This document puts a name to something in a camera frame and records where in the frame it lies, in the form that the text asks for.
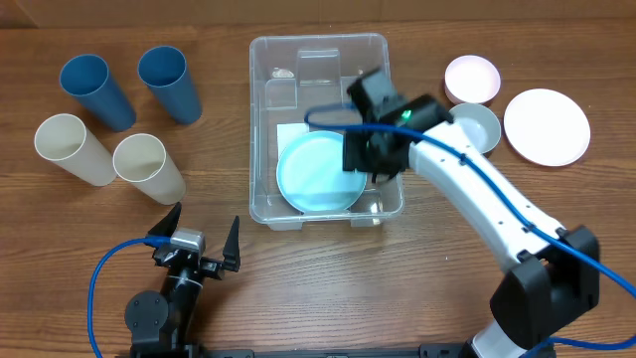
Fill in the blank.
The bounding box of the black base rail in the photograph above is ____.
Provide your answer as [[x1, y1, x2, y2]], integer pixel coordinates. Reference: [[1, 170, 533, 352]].
[[117, 343, 475, 358]]

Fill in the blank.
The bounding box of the cream cup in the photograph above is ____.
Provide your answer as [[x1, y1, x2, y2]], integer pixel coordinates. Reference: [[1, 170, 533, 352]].
[[112, 133, 186, 205], [34, 113, 116, 187]]

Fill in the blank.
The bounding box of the grey bowl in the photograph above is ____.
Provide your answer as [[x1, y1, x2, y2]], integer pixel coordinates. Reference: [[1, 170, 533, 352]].
[[449, 103, 502, 155]]

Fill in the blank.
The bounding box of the pink bowl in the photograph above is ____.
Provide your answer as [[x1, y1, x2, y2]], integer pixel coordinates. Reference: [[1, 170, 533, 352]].
[[444, 55, 501, 104]]

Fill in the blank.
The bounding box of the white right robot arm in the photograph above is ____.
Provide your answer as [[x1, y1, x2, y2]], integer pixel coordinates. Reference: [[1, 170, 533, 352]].
[[344, 93, 600, 357]]

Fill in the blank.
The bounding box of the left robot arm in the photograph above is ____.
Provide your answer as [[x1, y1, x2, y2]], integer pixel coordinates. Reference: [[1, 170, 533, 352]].
[[124, 203, 240, 358]]

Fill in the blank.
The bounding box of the clear plastic storage container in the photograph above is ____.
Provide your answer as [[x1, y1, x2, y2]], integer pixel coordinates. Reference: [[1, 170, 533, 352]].
[[248, 33, 404, 231]]

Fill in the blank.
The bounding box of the blue cup near container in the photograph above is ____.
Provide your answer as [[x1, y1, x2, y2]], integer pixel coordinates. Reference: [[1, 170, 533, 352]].
[[137, 46, 203, 125]]

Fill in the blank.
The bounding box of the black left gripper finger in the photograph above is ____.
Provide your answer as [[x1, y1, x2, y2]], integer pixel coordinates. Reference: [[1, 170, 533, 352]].
[[223, 216, 240, 272], [147, 202, 182, 238]]

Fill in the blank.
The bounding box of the blue cup far left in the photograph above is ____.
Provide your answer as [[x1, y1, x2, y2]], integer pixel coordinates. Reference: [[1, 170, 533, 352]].
[[59, 54, 136, 132]]

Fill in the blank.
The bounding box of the pink plate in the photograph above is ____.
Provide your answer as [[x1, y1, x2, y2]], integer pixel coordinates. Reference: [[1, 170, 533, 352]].
[[503, 89, 591, 167]]

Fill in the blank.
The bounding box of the light blue plate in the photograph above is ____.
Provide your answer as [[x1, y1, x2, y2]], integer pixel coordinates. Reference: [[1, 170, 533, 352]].
[[276, 130, 367, 213]]

